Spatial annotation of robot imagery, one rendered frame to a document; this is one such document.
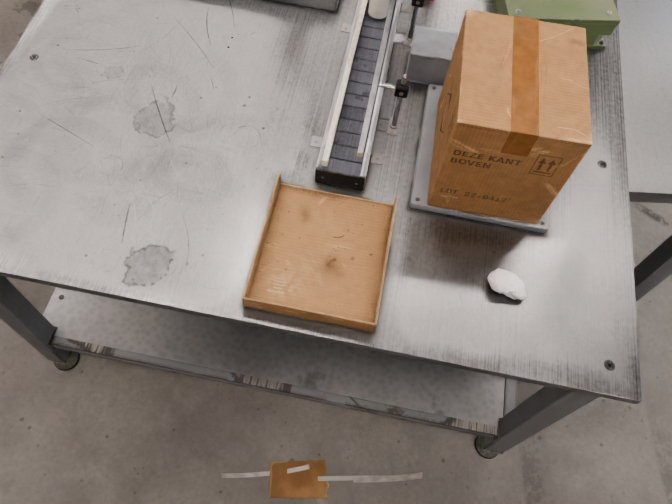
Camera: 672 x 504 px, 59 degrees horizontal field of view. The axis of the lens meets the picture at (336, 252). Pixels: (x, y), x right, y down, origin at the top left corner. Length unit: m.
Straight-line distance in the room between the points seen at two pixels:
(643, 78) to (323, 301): 1.05
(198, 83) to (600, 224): 0.98
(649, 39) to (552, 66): 0.69
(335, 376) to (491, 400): 0.46
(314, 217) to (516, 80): 0.48
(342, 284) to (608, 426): 1.25
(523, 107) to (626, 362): 0.53
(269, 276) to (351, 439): 0.88
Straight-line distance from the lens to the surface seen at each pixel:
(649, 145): 1.63
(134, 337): 1.86
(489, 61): 1.21
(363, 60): 1.50
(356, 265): 1.22
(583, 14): 1.73
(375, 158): 1.37
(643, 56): 1.84
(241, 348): 1.80
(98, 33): 1.69
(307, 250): 1.22
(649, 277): 2.02
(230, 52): 1.59
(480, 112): 1.11
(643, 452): 2.23
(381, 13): 1.60
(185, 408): 2.00
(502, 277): 1.24
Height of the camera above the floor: 1.91
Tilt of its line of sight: 61 degrees down
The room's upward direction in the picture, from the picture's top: 7 degrees clockwise
